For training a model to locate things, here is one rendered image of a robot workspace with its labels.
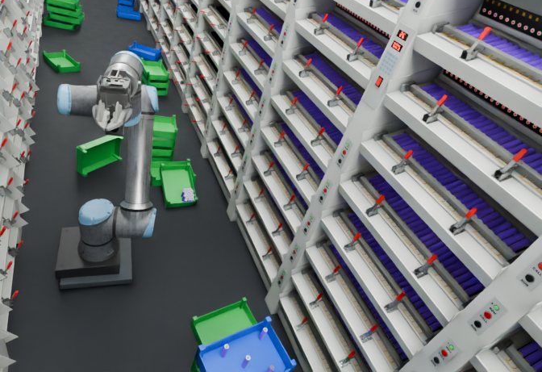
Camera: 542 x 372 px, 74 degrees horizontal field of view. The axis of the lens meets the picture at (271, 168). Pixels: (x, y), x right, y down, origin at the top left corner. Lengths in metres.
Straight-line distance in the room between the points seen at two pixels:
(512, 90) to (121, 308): 1.81
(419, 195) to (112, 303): 1.51
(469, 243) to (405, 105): 0.46
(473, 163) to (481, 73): 0.23
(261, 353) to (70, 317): 0.93
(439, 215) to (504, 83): 0.40
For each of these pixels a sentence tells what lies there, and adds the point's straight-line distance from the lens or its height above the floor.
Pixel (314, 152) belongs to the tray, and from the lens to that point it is 1.59.
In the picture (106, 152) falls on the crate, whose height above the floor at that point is 0.05.
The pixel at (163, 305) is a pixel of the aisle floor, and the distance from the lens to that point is 2.03.
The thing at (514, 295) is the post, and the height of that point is 1.16.
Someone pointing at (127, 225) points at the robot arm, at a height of 0.36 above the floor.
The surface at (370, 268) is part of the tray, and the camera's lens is 1.46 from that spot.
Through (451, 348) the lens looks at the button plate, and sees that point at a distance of 1.24.
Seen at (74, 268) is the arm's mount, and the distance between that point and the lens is 2.01.
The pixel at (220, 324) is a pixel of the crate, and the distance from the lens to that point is 2.01.
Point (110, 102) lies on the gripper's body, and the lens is 0.99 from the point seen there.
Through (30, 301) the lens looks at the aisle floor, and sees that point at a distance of 2.08.
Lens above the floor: 1.72
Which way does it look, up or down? 34 degrees down
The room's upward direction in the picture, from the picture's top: 20 degrees clockwise
